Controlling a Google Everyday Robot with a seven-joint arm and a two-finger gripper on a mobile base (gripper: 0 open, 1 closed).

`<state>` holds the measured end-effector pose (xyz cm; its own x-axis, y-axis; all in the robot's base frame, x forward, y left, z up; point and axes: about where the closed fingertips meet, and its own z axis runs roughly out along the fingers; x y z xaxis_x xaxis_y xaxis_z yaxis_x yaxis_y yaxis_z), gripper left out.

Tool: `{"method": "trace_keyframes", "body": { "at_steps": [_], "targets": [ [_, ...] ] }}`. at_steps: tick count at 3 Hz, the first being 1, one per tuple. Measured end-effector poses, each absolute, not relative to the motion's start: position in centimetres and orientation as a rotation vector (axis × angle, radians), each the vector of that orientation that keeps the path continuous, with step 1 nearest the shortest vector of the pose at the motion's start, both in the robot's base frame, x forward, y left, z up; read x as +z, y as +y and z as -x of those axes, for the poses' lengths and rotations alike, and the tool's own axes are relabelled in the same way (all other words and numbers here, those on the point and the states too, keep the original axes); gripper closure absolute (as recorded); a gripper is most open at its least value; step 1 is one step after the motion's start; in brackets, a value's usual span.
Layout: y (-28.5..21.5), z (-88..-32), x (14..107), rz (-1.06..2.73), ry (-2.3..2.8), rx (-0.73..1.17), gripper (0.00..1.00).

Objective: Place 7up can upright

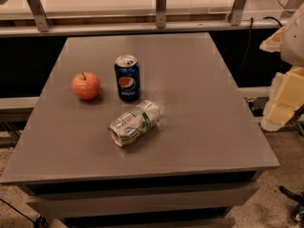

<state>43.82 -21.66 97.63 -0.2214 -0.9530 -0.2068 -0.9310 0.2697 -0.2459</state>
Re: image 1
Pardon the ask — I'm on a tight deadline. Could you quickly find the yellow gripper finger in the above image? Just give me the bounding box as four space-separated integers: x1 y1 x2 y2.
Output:
259 27 284 52
260 66 304 131

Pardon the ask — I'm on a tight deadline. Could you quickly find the silver green 7up can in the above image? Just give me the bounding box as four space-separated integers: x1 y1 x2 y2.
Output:
108 100 161 147

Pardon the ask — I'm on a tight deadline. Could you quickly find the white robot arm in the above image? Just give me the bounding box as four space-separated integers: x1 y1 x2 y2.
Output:
259 5 304 131

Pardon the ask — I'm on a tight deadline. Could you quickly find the blue pepsi can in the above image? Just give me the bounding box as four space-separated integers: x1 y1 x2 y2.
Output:
114 54 141 102

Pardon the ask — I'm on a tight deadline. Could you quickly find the dark tool bottom right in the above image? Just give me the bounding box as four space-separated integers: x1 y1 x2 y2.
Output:
278 185 304 226

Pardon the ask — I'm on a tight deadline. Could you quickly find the grey table drawer unit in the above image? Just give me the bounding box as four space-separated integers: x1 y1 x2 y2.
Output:
1 33 278 227

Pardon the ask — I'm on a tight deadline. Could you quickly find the red apple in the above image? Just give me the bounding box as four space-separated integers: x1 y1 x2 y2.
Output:
71 72 101 100

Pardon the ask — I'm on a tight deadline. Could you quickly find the black cable right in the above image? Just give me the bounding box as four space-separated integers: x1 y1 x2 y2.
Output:
237 15 284 78

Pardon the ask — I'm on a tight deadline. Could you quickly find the black cable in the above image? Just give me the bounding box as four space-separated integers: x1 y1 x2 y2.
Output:
237 15 284 78
0 197 49 228

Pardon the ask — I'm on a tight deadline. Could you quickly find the metal frame rail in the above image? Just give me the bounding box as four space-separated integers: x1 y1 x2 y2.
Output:
0 0 304 38

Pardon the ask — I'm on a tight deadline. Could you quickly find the black cable bottom left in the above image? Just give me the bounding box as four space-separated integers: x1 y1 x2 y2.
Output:
0 197 49 228

